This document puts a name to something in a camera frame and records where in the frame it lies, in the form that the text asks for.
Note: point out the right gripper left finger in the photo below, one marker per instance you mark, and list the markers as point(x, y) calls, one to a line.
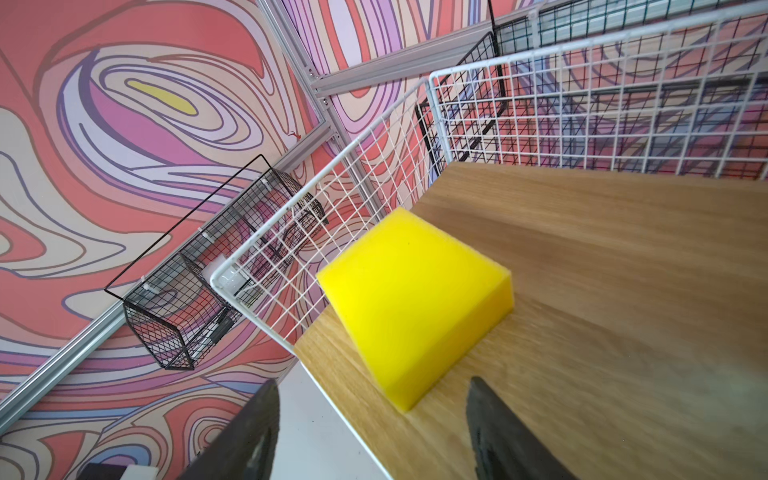
point(245, 448)

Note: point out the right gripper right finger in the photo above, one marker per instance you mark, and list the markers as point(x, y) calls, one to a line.
point(503, 446)

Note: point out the yellow sponge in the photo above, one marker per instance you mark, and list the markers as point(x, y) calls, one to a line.
point(414, 300)

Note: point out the black marker in basket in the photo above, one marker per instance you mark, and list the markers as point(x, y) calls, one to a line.
point(221, 327)

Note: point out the silver tape roll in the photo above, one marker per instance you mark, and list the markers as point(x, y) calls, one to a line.
point(232, 280)

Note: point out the black wire basket on wall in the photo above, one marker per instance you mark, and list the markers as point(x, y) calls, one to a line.
point(260, 220)

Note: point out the white wire wooden shelf rack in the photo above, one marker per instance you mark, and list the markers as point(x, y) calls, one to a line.
point(637, 347)

